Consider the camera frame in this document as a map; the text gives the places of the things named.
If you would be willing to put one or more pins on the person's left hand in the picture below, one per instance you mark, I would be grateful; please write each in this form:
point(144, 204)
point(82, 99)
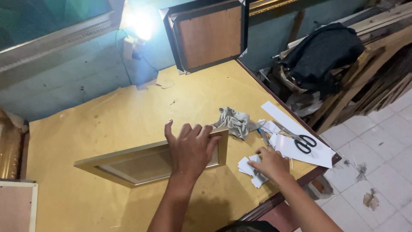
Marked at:
point(190, 153)

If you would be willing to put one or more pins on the person's right hand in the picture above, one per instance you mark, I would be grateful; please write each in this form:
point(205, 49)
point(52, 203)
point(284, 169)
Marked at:
point(273, 164)

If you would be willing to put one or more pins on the person's right fingers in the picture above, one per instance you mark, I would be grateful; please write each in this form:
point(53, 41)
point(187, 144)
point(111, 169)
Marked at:
point(257, 159)

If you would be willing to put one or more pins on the pile of white paper pieces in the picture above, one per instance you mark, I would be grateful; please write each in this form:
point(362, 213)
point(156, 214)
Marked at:
point(247, 167)

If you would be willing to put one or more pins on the gold picture frame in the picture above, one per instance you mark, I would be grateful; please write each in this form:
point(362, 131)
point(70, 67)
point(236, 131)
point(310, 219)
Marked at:
point(106, 161)

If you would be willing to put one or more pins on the grey crumpled cloth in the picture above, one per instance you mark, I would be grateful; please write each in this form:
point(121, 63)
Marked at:
point(235, 122)

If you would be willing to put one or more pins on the long white paper sheet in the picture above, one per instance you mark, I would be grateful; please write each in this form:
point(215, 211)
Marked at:
point(312, 151)

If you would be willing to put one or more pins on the black cloth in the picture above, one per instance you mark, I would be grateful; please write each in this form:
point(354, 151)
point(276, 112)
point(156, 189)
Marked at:
point(322, 54)

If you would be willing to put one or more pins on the yellow paper table cover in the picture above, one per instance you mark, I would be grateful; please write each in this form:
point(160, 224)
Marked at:
point(128, 129)

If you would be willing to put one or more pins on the lit light bulb with socket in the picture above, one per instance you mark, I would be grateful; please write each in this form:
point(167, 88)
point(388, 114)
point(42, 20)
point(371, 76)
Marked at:
point(140, 29)

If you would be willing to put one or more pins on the large silver framed mirror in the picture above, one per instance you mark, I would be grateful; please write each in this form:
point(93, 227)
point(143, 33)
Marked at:
point(48, 29)

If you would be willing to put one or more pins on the gold moulding piece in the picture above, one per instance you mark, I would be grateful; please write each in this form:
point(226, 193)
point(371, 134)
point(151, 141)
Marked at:
point(9, 148)

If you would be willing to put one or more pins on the dark frame with wooden backing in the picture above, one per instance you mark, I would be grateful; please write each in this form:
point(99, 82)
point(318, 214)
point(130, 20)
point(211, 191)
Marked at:
point(209, 37)

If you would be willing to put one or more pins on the stack of wooden frame mouldings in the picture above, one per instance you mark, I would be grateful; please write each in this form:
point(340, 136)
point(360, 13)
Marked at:
point(370, 74)

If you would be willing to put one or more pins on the gold ornate frame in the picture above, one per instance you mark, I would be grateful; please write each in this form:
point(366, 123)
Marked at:
point(270, 5)

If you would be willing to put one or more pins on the white frame with pink backing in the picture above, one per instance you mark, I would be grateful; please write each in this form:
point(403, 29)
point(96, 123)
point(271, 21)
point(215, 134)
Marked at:
point(16, 206)

